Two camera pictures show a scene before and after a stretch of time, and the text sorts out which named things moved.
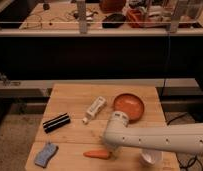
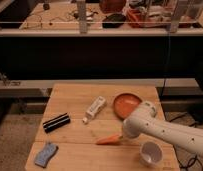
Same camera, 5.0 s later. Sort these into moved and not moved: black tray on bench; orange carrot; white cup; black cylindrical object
Moved: orange carrot
Not moved: white cup; black tray on bench; black cylindrical object
